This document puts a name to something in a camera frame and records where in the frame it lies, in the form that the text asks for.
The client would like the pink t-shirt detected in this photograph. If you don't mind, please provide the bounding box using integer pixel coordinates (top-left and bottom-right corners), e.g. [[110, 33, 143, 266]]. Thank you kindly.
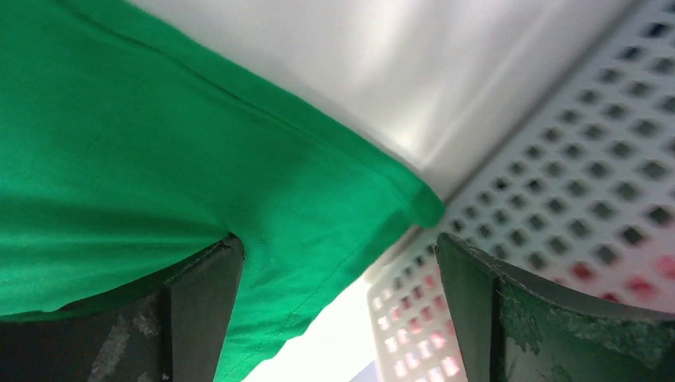
[[368, 252, 674, 381]]

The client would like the green t-shirt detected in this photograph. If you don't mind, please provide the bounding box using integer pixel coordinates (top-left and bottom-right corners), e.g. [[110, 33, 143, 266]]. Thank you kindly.
[[1, 1, 443, 381]]

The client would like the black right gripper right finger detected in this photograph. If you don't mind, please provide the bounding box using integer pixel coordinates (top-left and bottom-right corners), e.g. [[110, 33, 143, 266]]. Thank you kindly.
[[436, 233, 674, 381]]

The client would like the white plastic laundry basket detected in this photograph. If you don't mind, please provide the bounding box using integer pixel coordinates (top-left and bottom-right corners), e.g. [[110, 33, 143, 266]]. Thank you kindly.
[[364, 0, 675, 382]]

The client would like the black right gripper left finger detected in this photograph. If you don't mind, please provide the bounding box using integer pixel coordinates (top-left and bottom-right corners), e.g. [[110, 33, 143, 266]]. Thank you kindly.
[[1, 235, 244, 382]]

